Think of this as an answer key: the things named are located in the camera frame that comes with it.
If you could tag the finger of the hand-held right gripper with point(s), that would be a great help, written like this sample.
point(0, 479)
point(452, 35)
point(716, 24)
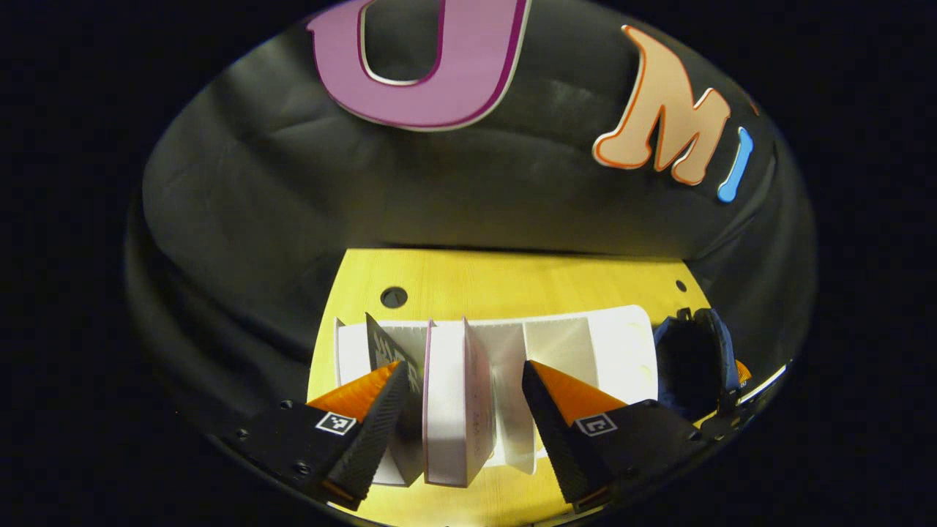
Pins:
point(742, 375)

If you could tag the blue schoolbag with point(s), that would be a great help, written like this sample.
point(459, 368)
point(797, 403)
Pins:
point(695, 366)

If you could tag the pink book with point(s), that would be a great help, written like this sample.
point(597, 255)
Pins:
point(446, 410)

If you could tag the dark cover book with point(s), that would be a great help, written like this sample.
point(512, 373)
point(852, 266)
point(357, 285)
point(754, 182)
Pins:
point(388, 351)

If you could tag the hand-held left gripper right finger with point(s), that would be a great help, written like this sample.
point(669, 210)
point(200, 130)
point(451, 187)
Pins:
point(556, 439)

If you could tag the white bookshelf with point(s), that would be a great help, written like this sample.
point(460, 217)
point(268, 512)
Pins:
point(564, 344)

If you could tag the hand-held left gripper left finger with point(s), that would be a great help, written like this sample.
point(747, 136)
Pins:
point(377, 432)

